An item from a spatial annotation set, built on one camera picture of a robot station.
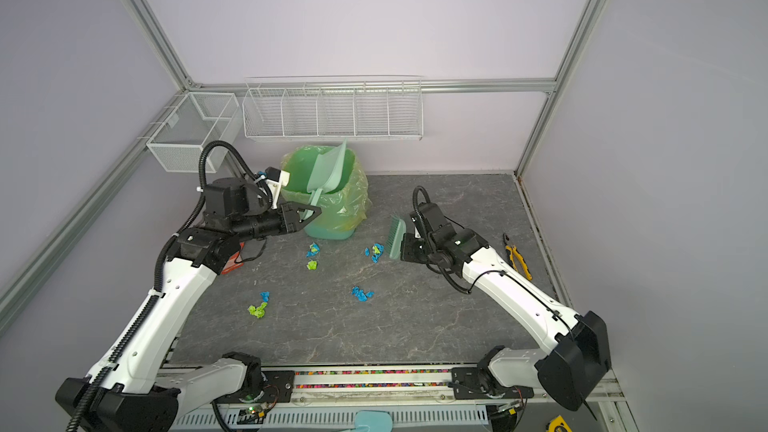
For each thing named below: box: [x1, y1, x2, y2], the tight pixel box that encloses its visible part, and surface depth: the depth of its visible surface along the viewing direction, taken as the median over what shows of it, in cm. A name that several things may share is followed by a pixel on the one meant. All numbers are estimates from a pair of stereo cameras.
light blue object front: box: [354, 410, 393, 432], surface depth 70 cm
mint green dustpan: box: [307, 138, 348, 206], surface depth 70 cm
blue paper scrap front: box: [351, 286, 375, 302], surface depth 91 cm
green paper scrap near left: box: [247, 302, 269, 319], surface depth 88 cm
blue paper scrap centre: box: [364, 243, 385, 263], surface depth 99 cm
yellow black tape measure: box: [546, 414, 573, 432], surface depth 68 cm
